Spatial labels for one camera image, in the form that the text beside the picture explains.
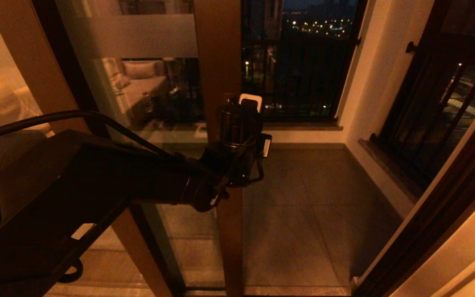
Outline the brown-framed sliding glass door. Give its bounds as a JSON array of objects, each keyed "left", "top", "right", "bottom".
[{"left": 35, "top": 0, "right": 244, "bottom": 297}]

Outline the short stone window sill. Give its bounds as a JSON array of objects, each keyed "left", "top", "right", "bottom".
[{"left": 262, "top": 121, "right": 344, "bottom": 132}]

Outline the brown-framed fixed glass panel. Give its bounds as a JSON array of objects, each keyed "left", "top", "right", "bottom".
[{"left": 0, "top": 0, "right": 185, "bottom": 297}]

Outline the dark brown door jamb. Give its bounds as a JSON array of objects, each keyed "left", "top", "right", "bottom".
[{"left": 351, "top": 87, "right": 475, "bottom": 297}]

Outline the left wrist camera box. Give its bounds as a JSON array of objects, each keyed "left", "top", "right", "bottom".
[{"left": 260, "top": 133, "right": 273, "bottom": 158}]

